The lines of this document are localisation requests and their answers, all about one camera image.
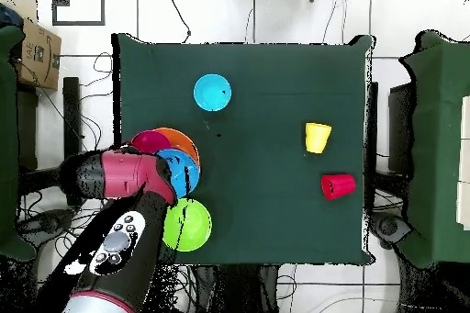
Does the cardboard box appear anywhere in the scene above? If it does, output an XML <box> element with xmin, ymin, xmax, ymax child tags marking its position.
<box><xmin>10</xmin><ymin>0</ymin><xmax>62</xmax><ymax>91</ymax></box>

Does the orange-yellow cup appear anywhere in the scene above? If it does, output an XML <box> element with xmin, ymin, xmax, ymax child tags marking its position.
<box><xmin>306</xmin><ymin>137</ymin><xmax>330</xmax><ymax>155</ymax></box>

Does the tangle of black cables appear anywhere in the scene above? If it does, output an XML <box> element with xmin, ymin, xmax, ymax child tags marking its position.
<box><xmin>16</xmin><ymin>51</ymin><xmax>199</xmax><ymax>313</ymax></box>

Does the large green bowl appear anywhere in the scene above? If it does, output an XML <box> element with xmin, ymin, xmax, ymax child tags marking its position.
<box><xmin>162</xmin><ymin>197</ymin><xmax>213</xmax><ymax>252</ymax></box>

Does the black cable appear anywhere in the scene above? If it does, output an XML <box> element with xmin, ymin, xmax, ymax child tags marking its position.
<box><xmin>163</xmin><ymin>0</ymin><xmax>193</xmax><ymax>45</ymax></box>

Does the small light blue bowl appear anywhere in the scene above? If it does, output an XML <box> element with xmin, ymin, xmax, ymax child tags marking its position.
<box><xmin>193</xmin><ymin>73</ymin><xmax>233</xmax><ymax>113</ymax></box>

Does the yellow cup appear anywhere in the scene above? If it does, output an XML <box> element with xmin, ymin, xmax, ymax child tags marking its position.
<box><xmin>304</xmin><ymin>122</ymin><xmax>333</xmax><ymax>140</ymax></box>

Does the red cup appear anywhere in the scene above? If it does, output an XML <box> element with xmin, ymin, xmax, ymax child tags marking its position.
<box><xmin>320</xmin><ymin>173</ymin><xmax>358</xmax><ymax>201</ymax></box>

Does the large orange-yellow bowl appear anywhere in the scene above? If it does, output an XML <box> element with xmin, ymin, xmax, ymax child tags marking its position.
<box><xmin>153</xmin><ymin>127</ymin><xmax>202</xmax><ymax>167</ymax></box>

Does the large blue bowl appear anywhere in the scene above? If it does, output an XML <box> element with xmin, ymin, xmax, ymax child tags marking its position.
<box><xmin>155</xmin><ymin>148</ymin><xmax>202</xmax><ymax>199</ymax></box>

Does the green cloth-covered table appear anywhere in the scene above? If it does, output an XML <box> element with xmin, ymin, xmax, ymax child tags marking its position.
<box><xmin>397</xmin><ymin>29</ymin><xmax>470</xmax><ymax>269</ymax></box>
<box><xmin>0</xmin><ymin>24</ymin><xmax>37</xmax><ymax>262</ymax></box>

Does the dark green tablecloth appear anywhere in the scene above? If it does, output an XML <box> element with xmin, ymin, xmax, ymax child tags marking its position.
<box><xmin>111</xmin><ymin>32</ymin><xmax>376</xmax><ymax>267</ymax></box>

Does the white box stack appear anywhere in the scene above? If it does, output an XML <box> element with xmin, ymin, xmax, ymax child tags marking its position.
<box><xmin>455</xmin><ymin>95</ymin><xmax>470</xmax><ymax>231</ymax></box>

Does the black square frame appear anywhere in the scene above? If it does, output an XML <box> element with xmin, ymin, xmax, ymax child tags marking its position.
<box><xmin>51</xmin><ymin>0</ymin><xmax>106</xmax><ymax>27</ymax></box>

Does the small magenta bowl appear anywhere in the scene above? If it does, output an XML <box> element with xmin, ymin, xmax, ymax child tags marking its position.
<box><xmin>130</xmin><ymin>129</ymin><xmax>173</xmax><ymax>155</ymax></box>

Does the black metal stand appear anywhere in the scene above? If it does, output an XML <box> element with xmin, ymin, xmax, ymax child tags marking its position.
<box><xmin>17</xmin><ymin>76</ymin><xmax>84</xmax><ymax>208</ymax></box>

